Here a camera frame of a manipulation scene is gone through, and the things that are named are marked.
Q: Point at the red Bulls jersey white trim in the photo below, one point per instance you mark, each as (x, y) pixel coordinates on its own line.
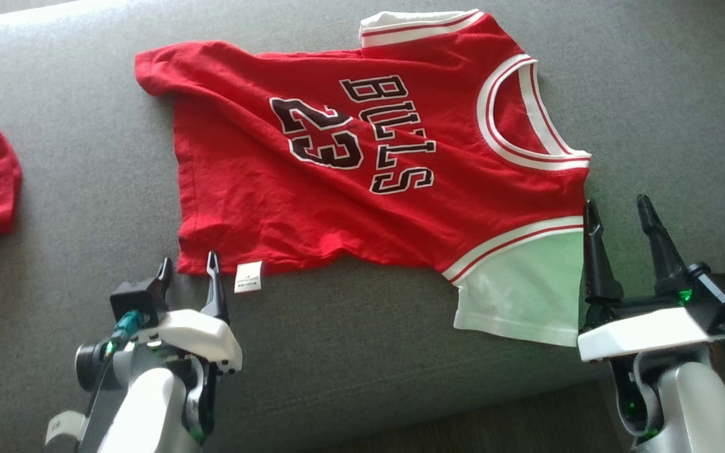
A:
(243, 189)

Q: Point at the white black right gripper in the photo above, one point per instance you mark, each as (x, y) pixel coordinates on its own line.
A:
(639, 333)

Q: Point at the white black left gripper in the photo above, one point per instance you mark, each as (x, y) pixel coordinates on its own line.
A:
(192, 336)

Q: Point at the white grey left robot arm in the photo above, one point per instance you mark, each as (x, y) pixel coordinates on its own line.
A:
(142, 409)

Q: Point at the teal left camera connector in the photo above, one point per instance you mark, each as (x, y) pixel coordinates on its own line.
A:
(126, 327)

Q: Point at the large grey sofa ottoman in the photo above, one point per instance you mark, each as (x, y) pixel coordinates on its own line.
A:
(369, 327)

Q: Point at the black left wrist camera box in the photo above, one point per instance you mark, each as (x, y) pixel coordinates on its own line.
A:
(136, 296)

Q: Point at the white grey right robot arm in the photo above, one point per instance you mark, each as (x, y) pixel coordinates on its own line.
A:
(696, 409)

